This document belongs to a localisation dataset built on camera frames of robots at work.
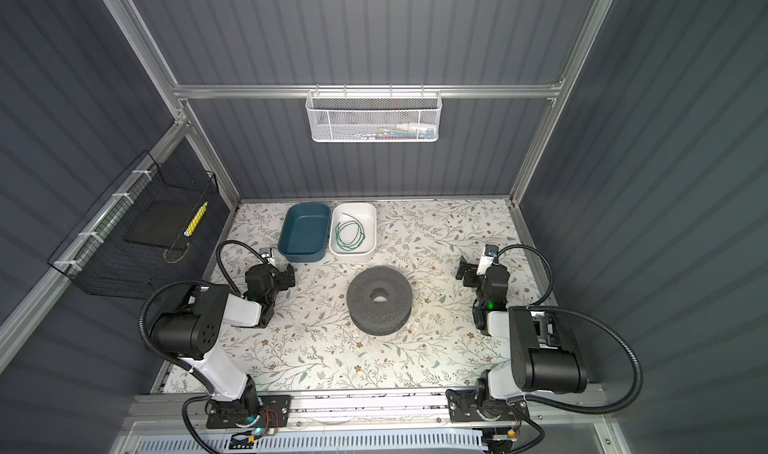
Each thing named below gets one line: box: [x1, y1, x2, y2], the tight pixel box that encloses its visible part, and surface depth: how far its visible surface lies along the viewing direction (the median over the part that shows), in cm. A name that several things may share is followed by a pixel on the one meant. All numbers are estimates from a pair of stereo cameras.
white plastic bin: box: [329, 202, 377, 262], surface depth 110 cm
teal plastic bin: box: [277, 202, 332, 263], surface depth 111 cm
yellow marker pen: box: [184, 201, 209, 237], surface depth 79 cm
